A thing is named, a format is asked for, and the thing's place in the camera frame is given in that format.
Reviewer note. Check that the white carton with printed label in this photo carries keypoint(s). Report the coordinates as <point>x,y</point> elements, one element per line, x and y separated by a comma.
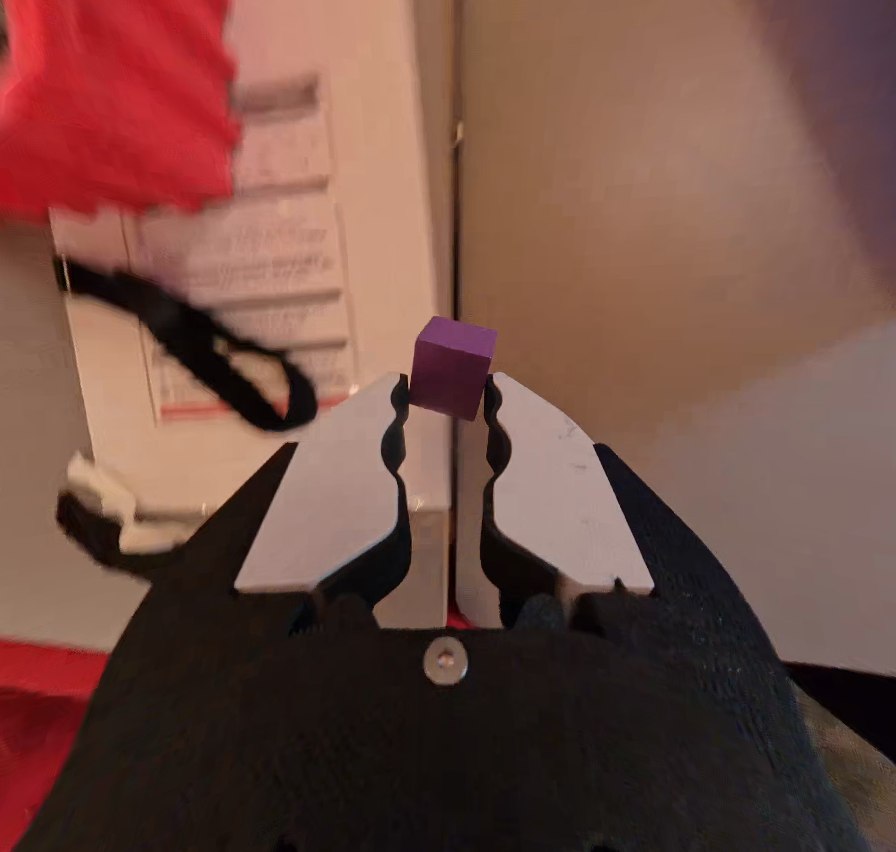
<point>378,166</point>

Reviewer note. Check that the purple cube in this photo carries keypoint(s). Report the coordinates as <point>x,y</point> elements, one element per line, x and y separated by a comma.
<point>451,369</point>

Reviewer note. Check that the olive grey cloth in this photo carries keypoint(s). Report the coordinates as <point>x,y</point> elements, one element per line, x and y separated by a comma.
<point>861,796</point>

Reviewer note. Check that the red plastic bin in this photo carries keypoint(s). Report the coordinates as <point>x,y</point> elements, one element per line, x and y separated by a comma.
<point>42,726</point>

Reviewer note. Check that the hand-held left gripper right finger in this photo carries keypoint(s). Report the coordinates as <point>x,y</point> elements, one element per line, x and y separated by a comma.
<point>567,495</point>

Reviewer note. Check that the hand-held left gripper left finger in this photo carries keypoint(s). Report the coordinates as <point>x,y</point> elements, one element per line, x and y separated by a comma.
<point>322,488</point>

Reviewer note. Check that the person's red clothing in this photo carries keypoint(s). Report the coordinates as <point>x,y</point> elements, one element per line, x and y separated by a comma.
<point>105,82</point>

